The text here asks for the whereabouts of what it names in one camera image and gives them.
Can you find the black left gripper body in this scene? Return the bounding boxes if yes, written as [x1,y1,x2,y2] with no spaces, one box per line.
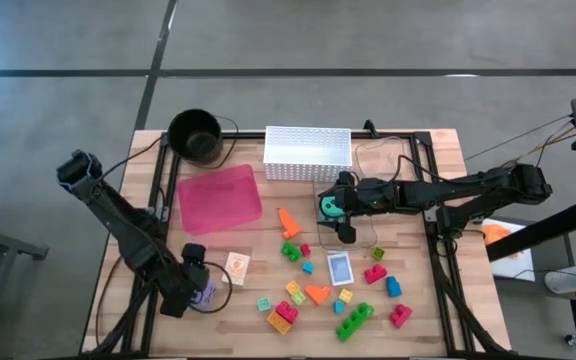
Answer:
[159,243,208,319]

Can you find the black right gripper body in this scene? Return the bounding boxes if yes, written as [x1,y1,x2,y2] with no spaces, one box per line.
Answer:
[336,170,365,245]

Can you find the teal foam die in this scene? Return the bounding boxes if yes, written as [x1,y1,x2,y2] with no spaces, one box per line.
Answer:
[317,194,343,220]

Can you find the purple foam die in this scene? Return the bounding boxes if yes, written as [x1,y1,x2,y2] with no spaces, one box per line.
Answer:
[191,281,218,312]

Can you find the orange playing card box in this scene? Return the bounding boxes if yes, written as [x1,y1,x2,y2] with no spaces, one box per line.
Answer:
[221,251,251,287]

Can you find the red toy building block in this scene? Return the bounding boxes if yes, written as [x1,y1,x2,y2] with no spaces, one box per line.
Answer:
[274,301,300,325]
[364,263,389,285]
[389,303,414,329]

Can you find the green toy building block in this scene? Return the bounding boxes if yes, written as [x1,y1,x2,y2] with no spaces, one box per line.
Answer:
[280,241,303,263]

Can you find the orange triangular toy block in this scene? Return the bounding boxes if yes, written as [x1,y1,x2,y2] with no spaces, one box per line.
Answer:
[303,284,333,307]

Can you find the long green toy block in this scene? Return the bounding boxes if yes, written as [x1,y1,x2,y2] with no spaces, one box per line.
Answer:
[335,302,376,344]

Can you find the clear plastic bin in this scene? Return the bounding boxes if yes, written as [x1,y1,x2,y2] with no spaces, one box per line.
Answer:
[353,135,419,201]
[312,175,379,252]

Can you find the white perforated basket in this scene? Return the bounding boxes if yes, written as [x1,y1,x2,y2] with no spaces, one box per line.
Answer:
[262,125,353,182]

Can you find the blue playing card box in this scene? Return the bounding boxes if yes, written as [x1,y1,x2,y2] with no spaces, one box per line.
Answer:
[326,252,355,287]

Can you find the blue toy building block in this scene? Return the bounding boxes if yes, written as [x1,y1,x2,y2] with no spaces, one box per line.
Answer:
[385,275,403,299]

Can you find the pink translucent tray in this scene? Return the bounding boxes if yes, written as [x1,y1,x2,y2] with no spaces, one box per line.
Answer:
[176,163,264,236]

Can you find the large yellow toy block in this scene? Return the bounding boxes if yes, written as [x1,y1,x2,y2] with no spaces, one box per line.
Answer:
[267,310,293,336]

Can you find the black round pot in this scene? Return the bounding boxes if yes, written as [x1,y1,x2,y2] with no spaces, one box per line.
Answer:
[166,108,240,170]

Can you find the white paper sheet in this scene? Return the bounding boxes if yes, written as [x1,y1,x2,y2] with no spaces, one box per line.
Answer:
[480,218,538,282]

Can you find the black metal bar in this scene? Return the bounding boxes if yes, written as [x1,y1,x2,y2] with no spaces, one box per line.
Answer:
[485,197,576,263]

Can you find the white rounded object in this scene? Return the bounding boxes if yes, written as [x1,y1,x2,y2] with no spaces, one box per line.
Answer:
[544,263,576,296]

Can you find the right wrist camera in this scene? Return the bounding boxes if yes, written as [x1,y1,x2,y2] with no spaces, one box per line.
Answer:
[357,177,395,214]

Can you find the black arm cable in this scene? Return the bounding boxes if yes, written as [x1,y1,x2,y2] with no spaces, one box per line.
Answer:
[98,134,164,179]
[94,249,129,347]

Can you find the tan cable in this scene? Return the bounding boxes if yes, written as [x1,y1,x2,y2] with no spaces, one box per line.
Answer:
[464,113,576,169]

